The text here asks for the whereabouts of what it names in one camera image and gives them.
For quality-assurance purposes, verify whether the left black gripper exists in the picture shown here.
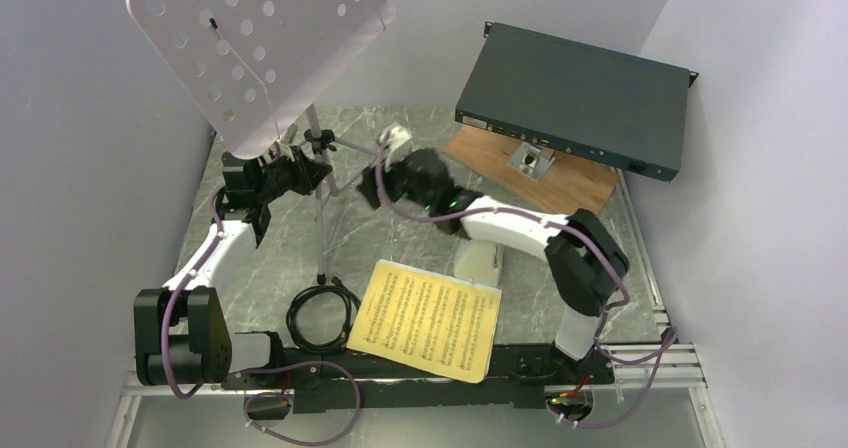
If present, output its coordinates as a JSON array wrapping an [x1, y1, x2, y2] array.
[[255, 144, 332, 204]]

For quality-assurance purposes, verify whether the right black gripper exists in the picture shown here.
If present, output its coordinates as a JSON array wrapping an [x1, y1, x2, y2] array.
[[356, 149, 434, 212]]

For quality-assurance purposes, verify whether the white perforated music stand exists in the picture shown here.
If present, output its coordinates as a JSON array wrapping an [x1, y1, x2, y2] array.
[[125, 0, 399, 286]]

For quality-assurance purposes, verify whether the yellow sheet music book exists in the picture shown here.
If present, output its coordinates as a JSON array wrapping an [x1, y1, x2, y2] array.
[[347, 260, 502, 384]]

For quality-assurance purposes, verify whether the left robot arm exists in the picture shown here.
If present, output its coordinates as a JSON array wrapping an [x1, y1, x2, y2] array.
[[133, 146, 333, 399]]

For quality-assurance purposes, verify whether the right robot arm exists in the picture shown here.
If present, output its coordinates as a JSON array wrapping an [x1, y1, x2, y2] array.
[[357, 148, 631, 383]]

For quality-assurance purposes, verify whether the white metronome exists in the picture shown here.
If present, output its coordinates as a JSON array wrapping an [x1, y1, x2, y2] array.
[[453, 240, 504, 287]]

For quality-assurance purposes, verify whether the wooden base board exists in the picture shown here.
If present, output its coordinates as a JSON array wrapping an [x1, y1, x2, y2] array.
[[444, 125, 620, 214]]

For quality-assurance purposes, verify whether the dark green rack unit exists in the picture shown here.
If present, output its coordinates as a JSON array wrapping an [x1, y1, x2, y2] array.
[[455, 22, 698, 182]]

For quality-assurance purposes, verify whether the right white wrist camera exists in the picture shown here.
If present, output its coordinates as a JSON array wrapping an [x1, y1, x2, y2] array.
[[377, 123, 414, 170]]

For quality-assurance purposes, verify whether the coiled black cable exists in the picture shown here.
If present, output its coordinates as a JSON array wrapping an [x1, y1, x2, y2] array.
[[286, 276, 362, 356]]

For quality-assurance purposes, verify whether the metal mounting bracket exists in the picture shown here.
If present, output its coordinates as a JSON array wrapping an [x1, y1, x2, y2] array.
[[508, 142, 555, 181]]

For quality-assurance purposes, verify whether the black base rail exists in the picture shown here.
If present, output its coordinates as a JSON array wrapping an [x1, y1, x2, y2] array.
[[221, 343, 615, 414]]

